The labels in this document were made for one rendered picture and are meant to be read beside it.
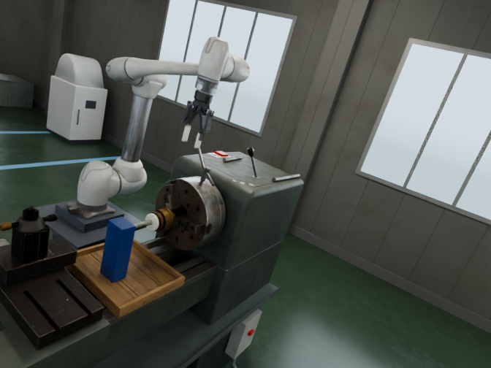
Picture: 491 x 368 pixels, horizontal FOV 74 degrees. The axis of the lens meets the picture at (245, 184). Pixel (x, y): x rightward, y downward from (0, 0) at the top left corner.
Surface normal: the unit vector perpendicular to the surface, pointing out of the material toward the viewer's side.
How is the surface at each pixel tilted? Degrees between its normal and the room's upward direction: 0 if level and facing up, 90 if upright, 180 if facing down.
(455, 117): 90
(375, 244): 90
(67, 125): 90
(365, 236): 90
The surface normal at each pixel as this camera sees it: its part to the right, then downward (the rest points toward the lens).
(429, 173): -0.49, 0.14
